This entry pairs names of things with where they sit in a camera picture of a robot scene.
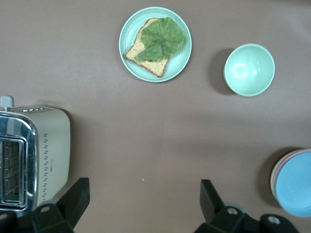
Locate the light green bowl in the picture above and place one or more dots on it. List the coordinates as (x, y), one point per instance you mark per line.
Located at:
(249, 70)

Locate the toast bread slice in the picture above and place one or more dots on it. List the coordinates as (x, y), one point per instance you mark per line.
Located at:
(150, 66)

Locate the light green plate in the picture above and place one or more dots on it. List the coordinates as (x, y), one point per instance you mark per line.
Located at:
(179, 60)

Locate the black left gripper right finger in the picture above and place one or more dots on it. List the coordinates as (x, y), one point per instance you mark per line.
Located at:
(216, 213)

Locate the beige plate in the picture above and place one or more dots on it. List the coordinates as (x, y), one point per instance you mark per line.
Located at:
(271, 180)

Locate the beige and chrome toaster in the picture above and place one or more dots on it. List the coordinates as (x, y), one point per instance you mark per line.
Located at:
(53, 145)

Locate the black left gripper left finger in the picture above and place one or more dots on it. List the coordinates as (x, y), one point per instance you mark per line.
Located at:
(73, 206)

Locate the pink plate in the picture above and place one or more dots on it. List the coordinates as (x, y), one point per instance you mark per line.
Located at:
(283, 159)

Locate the light blue plate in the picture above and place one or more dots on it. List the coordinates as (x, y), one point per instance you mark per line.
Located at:
(296, 184)

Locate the brown table cover sheet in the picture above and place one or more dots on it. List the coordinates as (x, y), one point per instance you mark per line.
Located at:
(145, 133)

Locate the green lettuce leaf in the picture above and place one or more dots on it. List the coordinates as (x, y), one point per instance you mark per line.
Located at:
(162, 36)

